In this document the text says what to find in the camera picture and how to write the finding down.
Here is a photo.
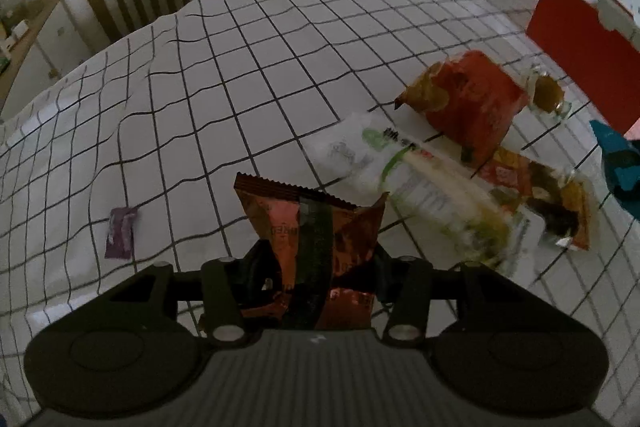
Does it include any checked white tablecloth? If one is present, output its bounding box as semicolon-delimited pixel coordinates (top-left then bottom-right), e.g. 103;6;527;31
0;0;640;408

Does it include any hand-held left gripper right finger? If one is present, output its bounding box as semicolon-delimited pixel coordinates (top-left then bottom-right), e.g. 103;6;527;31
371;246;527;349

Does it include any white green snack packet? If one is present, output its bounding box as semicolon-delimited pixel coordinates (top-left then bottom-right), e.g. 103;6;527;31
305;111;523;270

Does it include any red chip bag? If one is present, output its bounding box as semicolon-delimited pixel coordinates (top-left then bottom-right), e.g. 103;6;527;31
394;50;532;168

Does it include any blue snack packet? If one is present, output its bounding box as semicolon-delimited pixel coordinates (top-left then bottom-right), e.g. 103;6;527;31
588;119;640;212

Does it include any wooden white sideboard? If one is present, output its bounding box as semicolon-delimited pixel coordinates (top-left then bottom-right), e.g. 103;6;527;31
0;0;91;120

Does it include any brown striped snack packet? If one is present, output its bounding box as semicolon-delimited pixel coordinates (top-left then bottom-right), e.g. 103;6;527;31
234;173;390;332

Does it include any bun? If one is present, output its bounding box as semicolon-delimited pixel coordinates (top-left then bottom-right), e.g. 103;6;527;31
524;66;572;118

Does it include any red cardboard box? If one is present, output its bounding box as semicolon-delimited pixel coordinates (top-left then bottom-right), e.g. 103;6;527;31
526;0;640;138

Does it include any small purple sachet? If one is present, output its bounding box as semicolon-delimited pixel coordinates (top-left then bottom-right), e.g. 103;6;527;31
105;207;138;259

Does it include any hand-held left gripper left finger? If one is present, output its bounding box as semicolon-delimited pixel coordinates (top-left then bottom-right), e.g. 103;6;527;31
106;239;281;349

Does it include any orange printed snack packet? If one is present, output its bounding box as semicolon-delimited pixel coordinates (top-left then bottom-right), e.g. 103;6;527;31
477;146;593;253

